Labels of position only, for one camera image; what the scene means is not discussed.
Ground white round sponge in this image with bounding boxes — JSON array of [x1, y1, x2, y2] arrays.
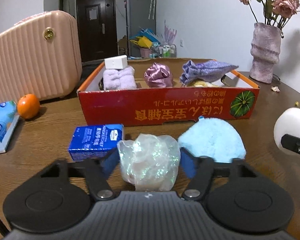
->
[[274, 107, 300, 155]]

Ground light blue plush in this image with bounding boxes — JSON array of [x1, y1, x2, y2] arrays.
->
[[178, 116, 246, 163]]

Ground iridescent plastic bag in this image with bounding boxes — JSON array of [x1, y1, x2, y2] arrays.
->
[[117, 134, 181, 191]]

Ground yellow white plush toy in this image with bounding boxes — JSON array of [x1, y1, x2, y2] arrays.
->
[[187, 80, 218, 87]]

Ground lilac fluffy towel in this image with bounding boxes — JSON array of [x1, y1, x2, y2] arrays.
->
[[103, 66, 137, 90]]

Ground purple drawstring pouch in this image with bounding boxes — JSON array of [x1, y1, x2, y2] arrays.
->
[[180, 60, 238, 85]]

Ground pink satin scrunchie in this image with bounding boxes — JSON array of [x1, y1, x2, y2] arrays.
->
[[143, 63, 173, 88]]

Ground white rectangular block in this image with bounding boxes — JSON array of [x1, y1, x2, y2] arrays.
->
[[104, 55, 128, 70]]

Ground small blue box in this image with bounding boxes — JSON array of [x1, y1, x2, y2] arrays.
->
[[68, 124, 125, 161]]

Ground fallen rose petal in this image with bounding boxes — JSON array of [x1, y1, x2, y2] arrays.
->
[[271, 86, 280, 93]]

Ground red cardboard box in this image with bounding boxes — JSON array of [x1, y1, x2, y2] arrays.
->
[[77, 58, 260, 126]]

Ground orange fruit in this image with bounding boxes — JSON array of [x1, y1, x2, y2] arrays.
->
[[17, 94, 40, 120]]

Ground blue tissue pack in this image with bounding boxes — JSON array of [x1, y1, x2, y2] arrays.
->
[[0, 101, 20, 154]]

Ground pink textured vase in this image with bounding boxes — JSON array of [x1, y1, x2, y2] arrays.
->
[[250, 22, 282, 84]]

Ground pink ribbed suitcase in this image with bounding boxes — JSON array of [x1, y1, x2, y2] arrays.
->
[[0, 10, 82, 102]]

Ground dried pink roses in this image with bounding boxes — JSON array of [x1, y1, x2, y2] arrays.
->
[[239, 0, 300, 30]]

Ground dark entrance door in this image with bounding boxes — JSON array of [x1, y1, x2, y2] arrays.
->
[[76, 0, 118, 62]]

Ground grey refrigerator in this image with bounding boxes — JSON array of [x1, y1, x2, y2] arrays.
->
[[125, 0, 156, 57]]

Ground wire trolley with bottles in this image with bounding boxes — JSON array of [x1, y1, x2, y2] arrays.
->
[[149, 43, 177, 59]]

